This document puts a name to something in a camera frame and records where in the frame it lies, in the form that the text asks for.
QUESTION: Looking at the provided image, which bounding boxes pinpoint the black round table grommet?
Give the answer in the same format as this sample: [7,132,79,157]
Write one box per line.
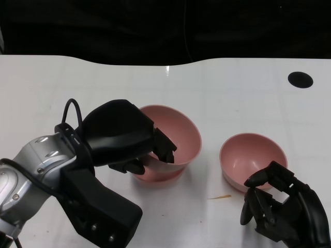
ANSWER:
[288,71,314,89]

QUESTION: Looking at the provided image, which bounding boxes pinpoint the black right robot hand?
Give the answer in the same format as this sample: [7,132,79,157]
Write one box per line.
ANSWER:
[239,160,327,248]

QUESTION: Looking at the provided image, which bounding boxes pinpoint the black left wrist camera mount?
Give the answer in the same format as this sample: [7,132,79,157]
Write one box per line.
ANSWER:
[54,123,143,248]

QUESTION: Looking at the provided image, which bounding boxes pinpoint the green covered table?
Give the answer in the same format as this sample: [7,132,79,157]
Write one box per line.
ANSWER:
[0,0,331,66]

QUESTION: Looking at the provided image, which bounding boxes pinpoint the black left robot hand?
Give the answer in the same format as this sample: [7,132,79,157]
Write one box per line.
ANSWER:
[82,99,178,175]

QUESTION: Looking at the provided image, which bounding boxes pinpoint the pink bowl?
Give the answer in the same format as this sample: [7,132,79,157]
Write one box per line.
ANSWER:
[131,154,187,183]
[219,133,288,194]
[139,104,202,173]

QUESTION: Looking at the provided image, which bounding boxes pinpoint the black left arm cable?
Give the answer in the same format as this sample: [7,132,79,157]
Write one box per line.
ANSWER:
[0,98,84,205]

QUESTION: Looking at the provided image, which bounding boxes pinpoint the thin orange scrap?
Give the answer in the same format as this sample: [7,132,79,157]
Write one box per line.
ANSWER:
[207,194,232,201]

